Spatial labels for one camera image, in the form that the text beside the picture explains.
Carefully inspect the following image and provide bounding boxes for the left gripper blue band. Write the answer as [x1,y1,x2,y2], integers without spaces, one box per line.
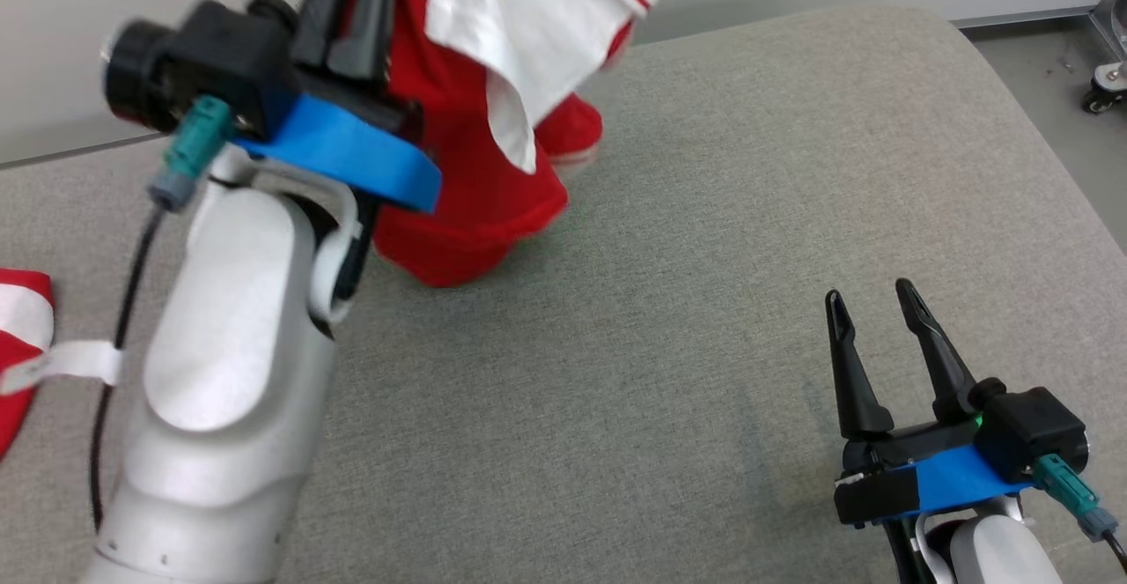
[233,0,441,213]

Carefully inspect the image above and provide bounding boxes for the right black cable teal connector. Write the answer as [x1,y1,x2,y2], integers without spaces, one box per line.
[1032,455,1127,572]

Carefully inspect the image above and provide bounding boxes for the grey metal frame with caster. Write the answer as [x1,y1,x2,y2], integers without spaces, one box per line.
[1081,0,1127,115]

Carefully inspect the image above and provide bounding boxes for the left black cable teal connector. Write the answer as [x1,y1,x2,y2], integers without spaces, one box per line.
[88,95,234,532]

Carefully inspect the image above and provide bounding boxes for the red shorts white stripe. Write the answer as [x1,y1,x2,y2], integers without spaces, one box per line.
[0,267,55,462]

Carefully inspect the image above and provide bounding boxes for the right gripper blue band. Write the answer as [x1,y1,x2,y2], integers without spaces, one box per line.
[825,278,1035,528]

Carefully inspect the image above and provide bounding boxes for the red jersey shirt white sleeves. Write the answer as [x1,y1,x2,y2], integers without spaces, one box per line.
[352,0,692,290]

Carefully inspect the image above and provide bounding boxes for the white left cable tag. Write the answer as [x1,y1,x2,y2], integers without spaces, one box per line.
[0,340,124,395]

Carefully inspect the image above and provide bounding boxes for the black cable teal connector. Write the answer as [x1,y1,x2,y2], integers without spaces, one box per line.
[1032,455,1127,572]
[88,95,234,532]

